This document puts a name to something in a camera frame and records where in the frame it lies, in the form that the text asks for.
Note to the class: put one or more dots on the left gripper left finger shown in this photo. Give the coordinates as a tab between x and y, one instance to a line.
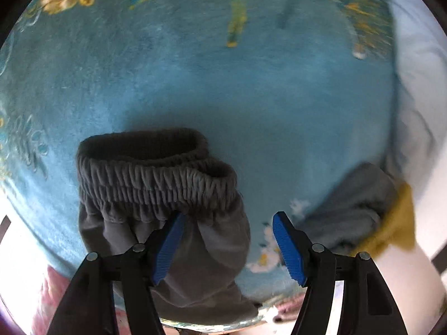
88	305

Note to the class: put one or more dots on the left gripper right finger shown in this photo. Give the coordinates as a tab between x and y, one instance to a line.
368	307

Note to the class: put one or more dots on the dark grey sweatpants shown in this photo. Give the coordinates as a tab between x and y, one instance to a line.
132	183

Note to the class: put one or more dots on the mustard yellow knit sweater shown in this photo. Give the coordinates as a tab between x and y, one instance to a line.
396	229

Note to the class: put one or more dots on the grey cotton garment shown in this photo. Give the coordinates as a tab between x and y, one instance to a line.
352	211

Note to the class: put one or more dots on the light blue floral pillow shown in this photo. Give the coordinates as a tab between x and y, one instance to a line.
420	56

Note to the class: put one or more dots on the teal floral bed blanket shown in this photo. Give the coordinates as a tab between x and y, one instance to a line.
293	94

